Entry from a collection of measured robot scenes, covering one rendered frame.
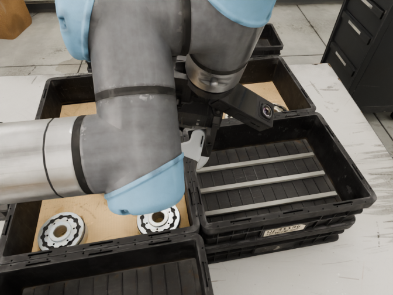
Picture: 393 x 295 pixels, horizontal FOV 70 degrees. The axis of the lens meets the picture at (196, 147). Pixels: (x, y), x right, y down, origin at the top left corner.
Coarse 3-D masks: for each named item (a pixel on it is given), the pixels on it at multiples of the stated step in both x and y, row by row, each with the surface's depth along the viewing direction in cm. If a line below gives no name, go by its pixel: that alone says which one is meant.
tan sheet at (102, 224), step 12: (48, 204) 72; (60, 204) 72; (72, 204) 72; (84, 204) 72; (96, 204) 72; (180, 204) 72; (48, 216) 70; (84, 216) 70; (96, 216) 70; (108, 216) 70; (120, 216) 70; (132, 216) 70; (36, 228) 68; (96, 228) 68; (108, 228) 68; (120, 228) 68; (132, 228) 68; (36, 240) 66; (96, 240) 66
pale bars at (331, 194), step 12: (288, 156) 81; (300, 156) 81; (312, 156) 82; (204, 168) 78; (216, 168) 78; (228, 168) 79; (264, 180) 76; (276, 180) 76; (288, 180) 76; (204, 192) 73; (252, 204) 71; (264, 204) 71; (276, 204) 71
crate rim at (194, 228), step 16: (192, 192) 63; (16, 208) 61; (192, 208) 60; (0, 240) 56; (112, 240) 56; (128, 240) 56; (144, 240) 56; (0, 256) 54; (16, 256) 54; (32, 256) 54; (48, 256) 54
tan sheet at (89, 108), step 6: (90, 102) 98; (66, 108) 96; (72, 108) 96; (78, 108) 96; (84, 108) 96; (90, 108) 96; (60, 114) 94; (66, 114) 94; (72, 114) 94; (78, 114) 94; (84, 114) 94; (90, 114) 94
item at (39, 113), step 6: (54, 78) 91; (60, 78) 91; (66, 78) 91; (72, 78) 91; (78, 78) 91; (48, 84) 89; (48, 90) 87; (42, 96) 85; (42, 102) 83; (42, 108) 81; (36, 114) 80; (42, 114) 80
